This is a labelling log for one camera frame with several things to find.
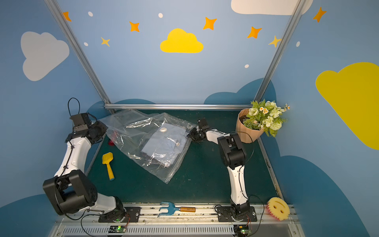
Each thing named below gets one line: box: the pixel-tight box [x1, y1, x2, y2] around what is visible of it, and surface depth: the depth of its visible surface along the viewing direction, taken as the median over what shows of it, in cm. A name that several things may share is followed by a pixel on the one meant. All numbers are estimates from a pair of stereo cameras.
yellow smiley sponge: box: [267, 197, 291, 221], surface depth 76 cm
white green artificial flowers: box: [242, 98, 291, 138], surface depth 84 cm
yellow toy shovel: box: [102, 152, 115, 181], surface depth 94 cm
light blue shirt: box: [142, 122, 189, 164], surface depth 98 cm
